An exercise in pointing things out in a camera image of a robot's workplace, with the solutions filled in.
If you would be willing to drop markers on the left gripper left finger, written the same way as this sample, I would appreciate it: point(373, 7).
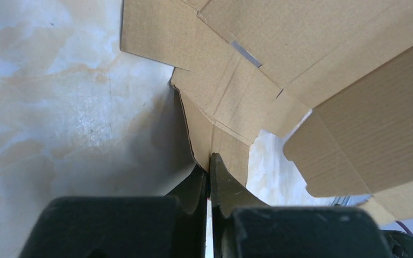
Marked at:
point(173, 225)

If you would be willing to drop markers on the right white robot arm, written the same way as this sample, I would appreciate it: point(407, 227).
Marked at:
point(400, 243)

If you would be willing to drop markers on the brown cardboard box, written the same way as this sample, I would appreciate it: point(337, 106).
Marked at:
point(334, 77)

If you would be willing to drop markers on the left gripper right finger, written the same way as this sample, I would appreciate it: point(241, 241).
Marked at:
point(245, 226)

